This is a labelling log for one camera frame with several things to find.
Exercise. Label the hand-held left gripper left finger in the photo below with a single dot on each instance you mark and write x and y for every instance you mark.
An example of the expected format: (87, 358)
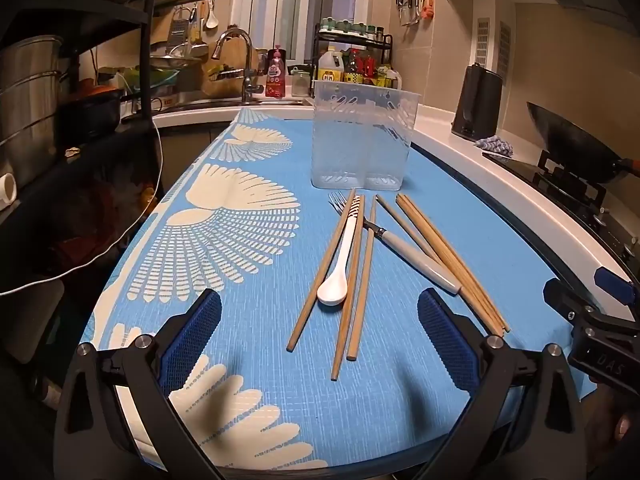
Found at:
(192, 332)

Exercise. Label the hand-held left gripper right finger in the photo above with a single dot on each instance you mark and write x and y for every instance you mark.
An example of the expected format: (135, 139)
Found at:
(445, 332)

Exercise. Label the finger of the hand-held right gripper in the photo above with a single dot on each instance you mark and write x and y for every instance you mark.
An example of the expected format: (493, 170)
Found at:
(620, 287)
(570, 302)

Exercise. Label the wooden chopstick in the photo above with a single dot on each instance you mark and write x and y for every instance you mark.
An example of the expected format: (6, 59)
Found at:
(363, 285)
(482, 312)
(494, 310)
(322, 270)
(405, 225)
(340, 335)

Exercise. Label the clear plastic utensil holder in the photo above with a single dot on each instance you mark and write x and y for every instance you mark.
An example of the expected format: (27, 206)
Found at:
(365, 135)

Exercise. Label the person's right hand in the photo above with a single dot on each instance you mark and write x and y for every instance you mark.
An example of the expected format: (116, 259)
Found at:
(617, 425)

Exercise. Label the blue mat with white print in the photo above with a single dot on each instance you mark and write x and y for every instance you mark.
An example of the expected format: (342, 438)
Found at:
(260, 310)

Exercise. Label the black wok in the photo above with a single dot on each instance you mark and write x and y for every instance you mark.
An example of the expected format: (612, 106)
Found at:
(570, 142)

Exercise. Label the checkered dish cloth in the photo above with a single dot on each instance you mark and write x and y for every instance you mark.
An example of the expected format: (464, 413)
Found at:
(497, 145)

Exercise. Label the black countertop appliance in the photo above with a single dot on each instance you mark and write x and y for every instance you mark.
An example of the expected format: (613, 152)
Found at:
(477, 102)

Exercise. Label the steel sink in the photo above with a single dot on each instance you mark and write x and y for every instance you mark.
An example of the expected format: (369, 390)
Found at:
(225, 102)

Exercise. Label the white pipe end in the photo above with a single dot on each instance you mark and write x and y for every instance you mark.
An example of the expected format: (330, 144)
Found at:
(7, 190)

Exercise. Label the black pot with orange rim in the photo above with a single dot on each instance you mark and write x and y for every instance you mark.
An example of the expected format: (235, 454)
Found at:
(92, 112)

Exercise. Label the green bowls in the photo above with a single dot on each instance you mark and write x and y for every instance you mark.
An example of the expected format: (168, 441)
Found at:
(145, 77)

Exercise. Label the chrome kitchen faucet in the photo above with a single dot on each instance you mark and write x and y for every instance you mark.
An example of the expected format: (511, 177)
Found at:
(246, 75)

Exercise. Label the pink dish soap bottle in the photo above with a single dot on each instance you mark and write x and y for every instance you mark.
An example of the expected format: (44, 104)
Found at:
(275, 75)

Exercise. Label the steel bowl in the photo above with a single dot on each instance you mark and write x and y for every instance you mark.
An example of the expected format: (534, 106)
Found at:
(172, 62)

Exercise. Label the glass jar with lid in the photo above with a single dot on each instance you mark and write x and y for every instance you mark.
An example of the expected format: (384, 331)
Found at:
(301, 82)

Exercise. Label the round wooden cutting board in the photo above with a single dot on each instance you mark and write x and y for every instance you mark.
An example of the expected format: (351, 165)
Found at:
(235, 60)

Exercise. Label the dark sauce bottle red cap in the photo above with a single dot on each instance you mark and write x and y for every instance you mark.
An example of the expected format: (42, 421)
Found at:
(352, 70)

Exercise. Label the large steel pot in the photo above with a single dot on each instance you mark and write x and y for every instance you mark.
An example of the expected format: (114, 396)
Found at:
(27, 100)

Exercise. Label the black condiment rack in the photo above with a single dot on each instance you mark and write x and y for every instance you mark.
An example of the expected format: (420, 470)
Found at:
(387, 50)

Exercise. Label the oil jug with yellow label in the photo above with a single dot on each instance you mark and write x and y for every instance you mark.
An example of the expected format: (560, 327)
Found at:
(330, 67)

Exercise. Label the black metal shelf rack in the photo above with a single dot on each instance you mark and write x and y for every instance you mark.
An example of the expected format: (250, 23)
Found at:
(140, 35)

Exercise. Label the hanging metal grater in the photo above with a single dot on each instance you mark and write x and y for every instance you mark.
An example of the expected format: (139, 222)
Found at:
(176, 30)

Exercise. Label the hanging white spoon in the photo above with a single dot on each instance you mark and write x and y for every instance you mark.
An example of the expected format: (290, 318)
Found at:
(211, 19)

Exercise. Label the row of spice jars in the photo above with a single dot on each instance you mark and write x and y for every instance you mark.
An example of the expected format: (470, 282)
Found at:
(350, 27)

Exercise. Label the window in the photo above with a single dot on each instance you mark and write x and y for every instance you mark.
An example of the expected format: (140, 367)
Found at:
(300, 5)

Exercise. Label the wall vent grille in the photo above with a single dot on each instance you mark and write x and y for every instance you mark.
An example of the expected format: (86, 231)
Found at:
(483, 40)
(505, 52)

